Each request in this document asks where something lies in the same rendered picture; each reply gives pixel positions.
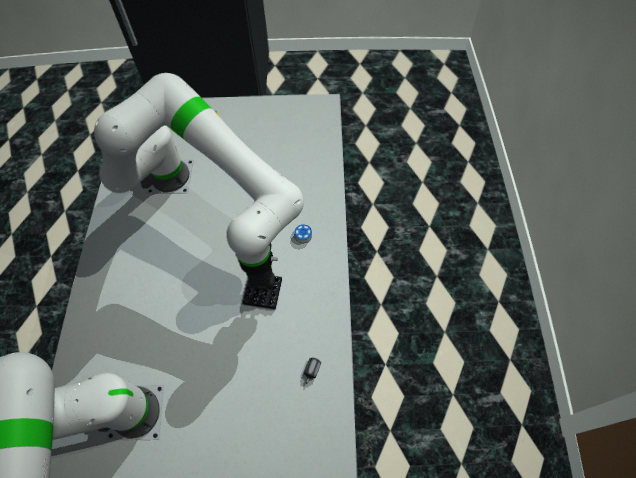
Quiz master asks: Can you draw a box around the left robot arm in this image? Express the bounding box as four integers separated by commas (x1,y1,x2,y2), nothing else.
94,73,304,267

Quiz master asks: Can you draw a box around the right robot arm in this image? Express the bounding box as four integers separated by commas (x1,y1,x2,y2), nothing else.
0,352,160,478

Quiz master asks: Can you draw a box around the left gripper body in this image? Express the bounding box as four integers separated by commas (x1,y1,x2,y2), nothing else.
238,243,278,289

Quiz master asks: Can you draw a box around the black knob panel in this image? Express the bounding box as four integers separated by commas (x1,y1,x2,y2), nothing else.
242,276,282,309

